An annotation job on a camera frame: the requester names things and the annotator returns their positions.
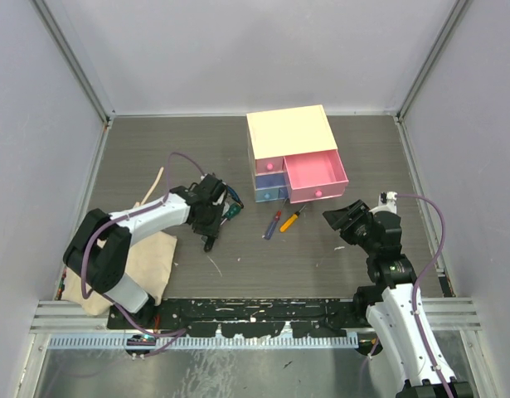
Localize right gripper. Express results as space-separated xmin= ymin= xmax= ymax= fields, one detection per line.
xmin=323 ymin=199 xmax=378 ymax=255

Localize black adjustable wrench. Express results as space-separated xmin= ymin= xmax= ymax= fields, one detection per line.
xmin=202 ymin=235 xmax=216 ymax=253

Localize large pink drawer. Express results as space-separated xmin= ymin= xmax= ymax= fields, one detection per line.
xmin=284 ymin=149 xmax=349 ymax=203

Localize cream drawer cabinet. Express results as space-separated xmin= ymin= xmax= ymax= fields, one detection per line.
xmin=246 ymin=104 xmax=339 ymax=190

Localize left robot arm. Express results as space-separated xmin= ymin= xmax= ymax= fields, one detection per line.
xmin=63 ymin=174 xmax=229 ymax=328

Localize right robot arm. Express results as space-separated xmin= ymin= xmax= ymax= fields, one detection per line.
xmin=323 ymin=192 xmax=474 ymax=397

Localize small purple drawer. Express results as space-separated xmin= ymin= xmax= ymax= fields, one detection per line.
xmin=278 ymin=187 xmax=289 ymax=200

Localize beige cloth bag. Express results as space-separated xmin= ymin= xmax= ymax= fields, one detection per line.
xmin=60 ymin=231 xmax=177 ymax=316

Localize left light blue drawer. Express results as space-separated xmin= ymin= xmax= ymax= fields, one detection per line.
xmin=255 ymin=187 xmax=279 ymax=202

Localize wide purple drawer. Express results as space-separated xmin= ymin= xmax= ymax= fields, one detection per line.
xmin=255 ymin=172 xmax=286 ymax=190

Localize small pink drawer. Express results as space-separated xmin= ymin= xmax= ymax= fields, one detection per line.
xmin=255 ymin=157 xmax=284 ymax=174

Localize green handled screwdriver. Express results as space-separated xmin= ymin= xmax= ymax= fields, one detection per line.
xmin=221 ymin=202 xmax=242 ymax=225

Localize blue handled pliers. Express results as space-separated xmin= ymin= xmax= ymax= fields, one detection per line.
xmin=226 ymin=185 xmax=245 ymax=209

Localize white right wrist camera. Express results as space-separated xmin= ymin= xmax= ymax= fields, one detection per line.
xmin=371 ymin=192 xmax=397 ymax=214

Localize orange handled screwdriver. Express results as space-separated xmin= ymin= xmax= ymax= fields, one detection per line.
xmin=279 ymin=204 xmax=307 ymax=233

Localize red blue handled screwdriver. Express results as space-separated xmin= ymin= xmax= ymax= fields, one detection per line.
xmin=263 ymin=199 xmax=287 ymax=240

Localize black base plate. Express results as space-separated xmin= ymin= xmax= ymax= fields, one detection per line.
xmin=131 ymin=298 xmax=369 ymax=338

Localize slotted cable duct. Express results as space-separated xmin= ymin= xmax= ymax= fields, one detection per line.
xmin=47 ymin=332 xmax=359 ymax=351

